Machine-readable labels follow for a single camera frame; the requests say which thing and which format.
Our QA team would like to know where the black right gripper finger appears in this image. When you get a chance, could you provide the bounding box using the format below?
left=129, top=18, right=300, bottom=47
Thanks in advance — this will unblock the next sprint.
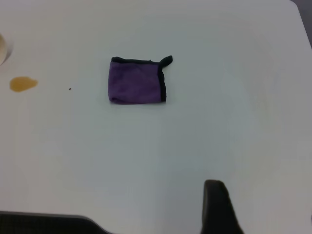
left=200, top=179, right=245, bottom=234

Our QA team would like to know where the purple cloth with black trim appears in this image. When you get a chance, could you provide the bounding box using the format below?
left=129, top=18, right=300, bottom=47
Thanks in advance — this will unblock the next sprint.
left=108, top=55, right=173, bottom=105

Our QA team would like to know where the white paper cup green logo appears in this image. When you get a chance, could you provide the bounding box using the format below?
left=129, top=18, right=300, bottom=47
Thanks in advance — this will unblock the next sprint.
left=0, top=33, right=14, bottom=66

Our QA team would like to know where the brown liquid spill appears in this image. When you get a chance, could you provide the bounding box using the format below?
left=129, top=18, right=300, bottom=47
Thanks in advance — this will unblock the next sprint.
left=9, top=76, right=39, bottom=93

